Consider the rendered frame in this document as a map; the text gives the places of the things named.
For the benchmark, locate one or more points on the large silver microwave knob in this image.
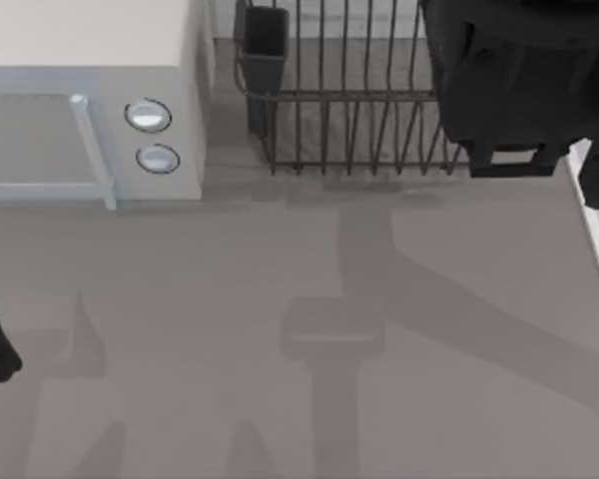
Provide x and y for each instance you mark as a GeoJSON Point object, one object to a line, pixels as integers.
{"type": "Point", "coordinates": [148, 116]}

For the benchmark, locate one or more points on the dark grey cutlery holder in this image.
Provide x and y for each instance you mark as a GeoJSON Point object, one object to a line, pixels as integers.
{"type": "Point", "coordinates": [263, 60]}

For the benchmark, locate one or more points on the pale microwave oven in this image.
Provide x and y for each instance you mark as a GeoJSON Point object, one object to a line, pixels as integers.
{"type": "Point", "coordinates": [80, 35]}

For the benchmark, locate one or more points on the small silver microwave knob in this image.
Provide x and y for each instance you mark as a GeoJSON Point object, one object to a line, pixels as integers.
{"type": "Point", "coordinates": [158, 159]}

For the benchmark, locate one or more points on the glass microwave door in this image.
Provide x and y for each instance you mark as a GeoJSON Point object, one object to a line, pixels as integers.
{"type": "Point", "coordinates": [30, 140]}

